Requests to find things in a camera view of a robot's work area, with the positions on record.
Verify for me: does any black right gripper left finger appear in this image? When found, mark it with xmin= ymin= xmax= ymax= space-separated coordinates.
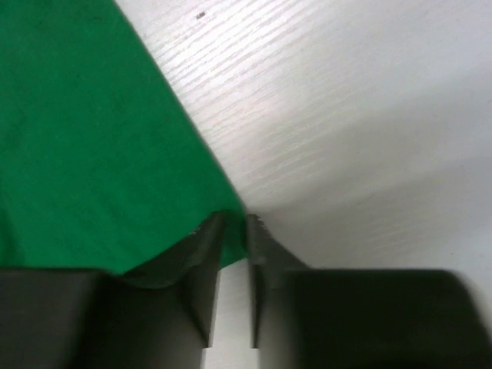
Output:
xmin=1 ymin=212 xmax=225 ymax=368

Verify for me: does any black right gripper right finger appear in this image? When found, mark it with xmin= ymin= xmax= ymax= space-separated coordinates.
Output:
xmin=246 ymin=214 xmax=491 ymax=368

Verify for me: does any green t shirt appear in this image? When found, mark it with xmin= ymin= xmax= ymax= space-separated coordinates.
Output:
xmin=1 ymin=1 xmax=245 ymax=273

